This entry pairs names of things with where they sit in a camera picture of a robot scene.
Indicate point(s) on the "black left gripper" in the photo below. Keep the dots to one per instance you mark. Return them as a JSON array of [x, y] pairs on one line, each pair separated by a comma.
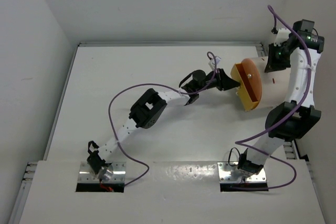
[[223, 82]]

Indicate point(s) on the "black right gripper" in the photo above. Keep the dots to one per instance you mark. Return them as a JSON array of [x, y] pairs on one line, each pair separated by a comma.
[[272, 65]]

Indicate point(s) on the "yellow drawer with gold knob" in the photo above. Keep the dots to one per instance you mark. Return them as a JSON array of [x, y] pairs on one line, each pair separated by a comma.
[[238, 74]]

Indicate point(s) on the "orange drawer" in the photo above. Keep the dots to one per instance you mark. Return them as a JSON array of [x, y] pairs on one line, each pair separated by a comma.
[[253, 83]]

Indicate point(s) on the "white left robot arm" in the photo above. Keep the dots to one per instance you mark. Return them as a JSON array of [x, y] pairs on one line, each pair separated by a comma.
[[147, 109]]

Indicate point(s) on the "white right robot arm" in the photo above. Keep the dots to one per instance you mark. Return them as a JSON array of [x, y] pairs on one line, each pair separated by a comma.
[[300, 52]]

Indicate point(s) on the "white cylindrical drawer organizer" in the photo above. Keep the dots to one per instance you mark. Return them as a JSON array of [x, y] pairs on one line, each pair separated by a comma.
[[274, 86]]

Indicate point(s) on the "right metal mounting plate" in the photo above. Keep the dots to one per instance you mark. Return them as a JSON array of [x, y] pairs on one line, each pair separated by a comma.
[[231, 175]]

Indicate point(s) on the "metal mounting plate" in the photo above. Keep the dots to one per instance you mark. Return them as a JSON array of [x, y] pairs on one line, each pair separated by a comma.
[[114, 173], [231, 175]]

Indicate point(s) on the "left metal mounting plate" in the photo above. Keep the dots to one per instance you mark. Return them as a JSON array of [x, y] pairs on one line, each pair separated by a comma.
[[114, 173]]

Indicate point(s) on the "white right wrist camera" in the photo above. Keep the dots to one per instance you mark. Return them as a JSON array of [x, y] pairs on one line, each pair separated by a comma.
[[281, 35]]

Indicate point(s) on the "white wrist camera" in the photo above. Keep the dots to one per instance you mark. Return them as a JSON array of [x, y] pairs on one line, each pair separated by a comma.
[[214, 62], [281, 35]]

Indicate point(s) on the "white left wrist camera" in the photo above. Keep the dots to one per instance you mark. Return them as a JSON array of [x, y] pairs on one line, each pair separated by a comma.
[[214, 62]]

